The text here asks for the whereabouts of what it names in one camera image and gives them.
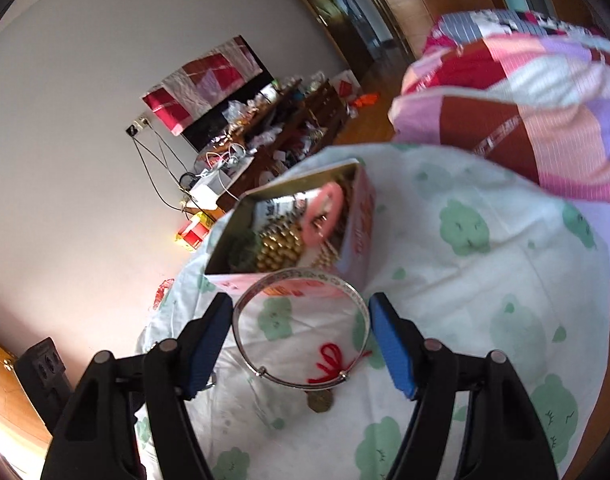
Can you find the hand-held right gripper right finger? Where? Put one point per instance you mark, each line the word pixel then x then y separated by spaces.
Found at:
pixel 392 350

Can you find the black television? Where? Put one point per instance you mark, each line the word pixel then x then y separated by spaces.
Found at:
pixel 210 129

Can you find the pink bangle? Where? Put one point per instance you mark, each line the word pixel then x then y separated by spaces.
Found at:
pixel 307 230

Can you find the white green-print bedsheet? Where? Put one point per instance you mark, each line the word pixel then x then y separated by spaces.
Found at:
pixel 485 285

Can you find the black power strip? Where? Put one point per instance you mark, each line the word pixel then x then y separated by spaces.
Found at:
pixel 42 375

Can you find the patchwork cloth cover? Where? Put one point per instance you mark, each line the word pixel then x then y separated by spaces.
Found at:
pixel 205 80

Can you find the red and yellow box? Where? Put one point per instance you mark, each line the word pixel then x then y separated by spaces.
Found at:
pixel 192 232

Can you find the red and white bag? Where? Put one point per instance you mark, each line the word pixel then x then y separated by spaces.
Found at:
pixel 347 84

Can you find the cluttered wooden cabinet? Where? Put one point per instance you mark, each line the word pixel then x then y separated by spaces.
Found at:
pixel 325 110

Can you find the wall socket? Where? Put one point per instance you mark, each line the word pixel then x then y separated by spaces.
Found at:
pixel 138 126

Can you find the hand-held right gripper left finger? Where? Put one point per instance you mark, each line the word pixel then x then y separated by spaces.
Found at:
pixel 210 345

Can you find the patchwork quilt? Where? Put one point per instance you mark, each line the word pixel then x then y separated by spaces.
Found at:
pixel 535 110

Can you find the white box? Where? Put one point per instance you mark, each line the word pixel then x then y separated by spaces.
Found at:
pixel 207 192

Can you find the pink tin box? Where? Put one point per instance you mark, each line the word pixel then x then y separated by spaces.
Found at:
pixel 360 230

